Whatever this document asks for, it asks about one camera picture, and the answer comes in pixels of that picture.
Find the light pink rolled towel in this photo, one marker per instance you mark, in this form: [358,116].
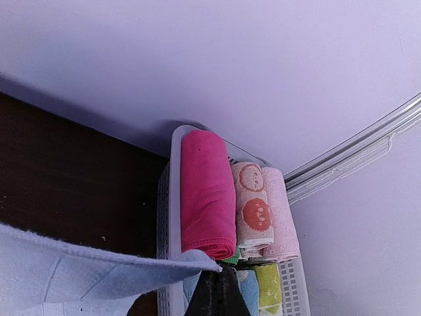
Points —
[285,245]

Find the yellow rolled towel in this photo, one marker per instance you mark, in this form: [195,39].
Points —
[270,290]

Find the magenta pink towel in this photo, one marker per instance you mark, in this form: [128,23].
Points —
[207,196]

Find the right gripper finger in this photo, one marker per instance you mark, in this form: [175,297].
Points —
[217,294]

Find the green rolled towel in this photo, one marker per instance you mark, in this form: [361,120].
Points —
[234,259]

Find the cartoon print rolled towel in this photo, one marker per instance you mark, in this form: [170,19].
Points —
[254,228]

